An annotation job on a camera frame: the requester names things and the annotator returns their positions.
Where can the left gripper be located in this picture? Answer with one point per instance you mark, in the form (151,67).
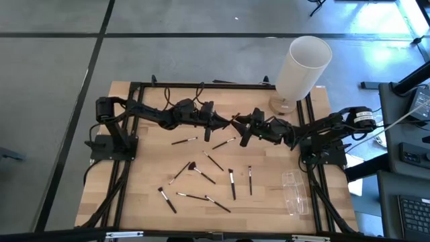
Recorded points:
(206,119)

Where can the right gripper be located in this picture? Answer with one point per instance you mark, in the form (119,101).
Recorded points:
(259,129)

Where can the thin black makeup brush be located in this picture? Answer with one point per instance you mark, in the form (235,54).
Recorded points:
(184,140)
(224,143)
(213,160)
(179,172)
(193,196)
(236,116)
(250,179)

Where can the black fan makeup brush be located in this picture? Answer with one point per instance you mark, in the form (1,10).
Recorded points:
(203,173)

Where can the thick black makeup brush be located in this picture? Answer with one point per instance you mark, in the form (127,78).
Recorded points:
(232,186)
(168,201)

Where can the black makeup brush Solve print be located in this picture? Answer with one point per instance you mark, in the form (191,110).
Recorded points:
(218,204)

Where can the clear acrylic organizer container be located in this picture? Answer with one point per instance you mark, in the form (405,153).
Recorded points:
(295,195)

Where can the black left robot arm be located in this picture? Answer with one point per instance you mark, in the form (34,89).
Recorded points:
(151,114)

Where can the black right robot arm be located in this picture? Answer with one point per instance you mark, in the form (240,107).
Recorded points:
(319,129)

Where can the white shade wooden table lamp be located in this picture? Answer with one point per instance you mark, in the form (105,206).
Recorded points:
(302,74)

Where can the white paper sheet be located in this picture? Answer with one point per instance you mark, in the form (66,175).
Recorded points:
(356,186)

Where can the grey stand foot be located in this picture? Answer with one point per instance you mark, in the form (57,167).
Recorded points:
(369,85)

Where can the black desk leg bar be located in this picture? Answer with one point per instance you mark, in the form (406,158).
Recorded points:
(373,168)

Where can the black chair base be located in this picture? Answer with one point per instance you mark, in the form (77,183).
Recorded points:
(317,6)

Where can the grey desk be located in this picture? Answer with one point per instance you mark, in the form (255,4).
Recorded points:
(391,134)
(386,208)

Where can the black control box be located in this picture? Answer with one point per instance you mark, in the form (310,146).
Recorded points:
(411,154)

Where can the black monitor pole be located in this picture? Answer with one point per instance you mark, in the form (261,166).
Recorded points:
(413,79)

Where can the dark tablet device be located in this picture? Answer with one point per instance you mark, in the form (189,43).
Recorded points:
(421,102)

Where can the black keyboard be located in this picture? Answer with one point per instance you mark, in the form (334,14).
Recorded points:
(415,215)

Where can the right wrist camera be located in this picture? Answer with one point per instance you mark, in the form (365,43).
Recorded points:
(258,114)

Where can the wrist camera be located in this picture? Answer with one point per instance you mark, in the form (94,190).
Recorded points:
(258,114)
(207,107)

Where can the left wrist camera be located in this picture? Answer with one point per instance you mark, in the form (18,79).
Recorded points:
(207,107)

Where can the black aluminium table frame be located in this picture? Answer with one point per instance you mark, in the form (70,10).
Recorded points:
(208,85)

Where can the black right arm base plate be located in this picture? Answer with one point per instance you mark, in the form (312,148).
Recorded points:
(336,158)

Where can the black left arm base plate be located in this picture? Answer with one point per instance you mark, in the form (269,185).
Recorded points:
(100,153)

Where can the silver rig bracket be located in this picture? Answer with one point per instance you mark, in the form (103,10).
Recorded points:
(124,234)
(310,238)

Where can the black camera rig crossbar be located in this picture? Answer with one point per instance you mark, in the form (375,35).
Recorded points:
(67,234)

